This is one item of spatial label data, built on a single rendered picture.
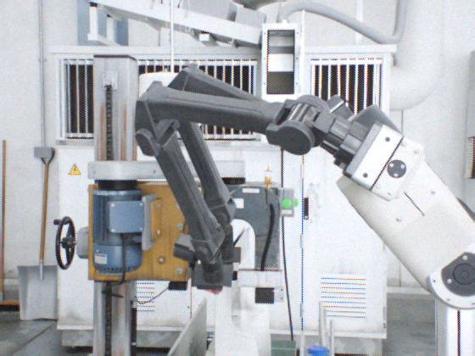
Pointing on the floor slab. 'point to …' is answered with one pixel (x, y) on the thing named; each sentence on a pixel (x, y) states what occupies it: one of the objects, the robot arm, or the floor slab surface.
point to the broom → (3, 248)
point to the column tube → (121, 141)
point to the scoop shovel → (39, 275)
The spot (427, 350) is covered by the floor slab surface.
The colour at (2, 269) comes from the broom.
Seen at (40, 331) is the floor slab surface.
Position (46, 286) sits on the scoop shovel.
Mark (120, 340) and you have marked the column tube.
